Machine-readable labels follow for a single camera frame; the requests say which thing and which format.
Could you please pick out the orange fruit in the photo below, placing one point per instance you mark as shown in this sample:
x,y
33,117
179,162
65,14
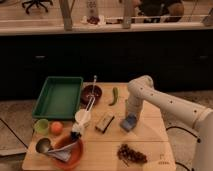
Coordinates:
x,y
56,128

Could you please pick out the dark brown bowl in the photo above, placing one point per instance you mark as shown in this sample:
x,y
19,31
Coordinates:
x,y
89,91

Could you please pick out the green plastic tray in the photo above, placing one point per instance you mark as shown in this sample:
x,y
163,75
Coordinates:
x,y
59,98

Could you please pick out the wooden block brush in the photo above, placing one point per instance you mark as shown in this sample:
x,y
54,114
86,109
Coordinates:
x,y
104,122

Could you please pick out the black office chair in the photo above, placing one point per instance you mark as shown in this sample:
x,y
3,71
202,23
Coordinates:
x,y
37,3

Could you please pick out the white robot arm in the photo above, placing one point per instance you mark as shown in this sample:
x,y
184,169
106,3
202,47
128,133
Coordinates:
x,y
196,116

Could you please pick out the metal ladle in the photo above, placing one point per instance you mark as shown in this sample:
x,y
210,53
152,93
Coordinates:
x,y
43,146

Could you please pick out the orange plate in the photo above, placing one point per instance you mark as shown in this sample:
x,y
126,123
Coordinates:
x,y
75,153

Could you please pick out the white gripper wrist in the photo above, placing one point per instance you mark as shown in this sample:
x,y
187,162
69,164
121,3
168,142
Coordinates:
x,y
133,106

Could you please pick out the small green cup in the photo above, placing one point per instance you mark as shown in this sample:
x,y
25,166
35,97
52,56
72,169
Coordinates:
x,y
42,126

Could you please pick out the small white black bottle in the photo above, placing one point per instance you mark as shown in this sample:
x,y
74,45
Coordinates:
x,y
77,131

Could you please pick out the green chili pepper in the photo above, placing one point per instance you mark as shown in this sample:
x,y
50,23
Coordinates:
x,y
115,96

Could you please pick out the metal spoon in bowl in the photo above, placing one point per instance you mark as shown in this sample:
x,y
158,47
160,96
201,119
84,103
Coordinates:
x,y
94,85

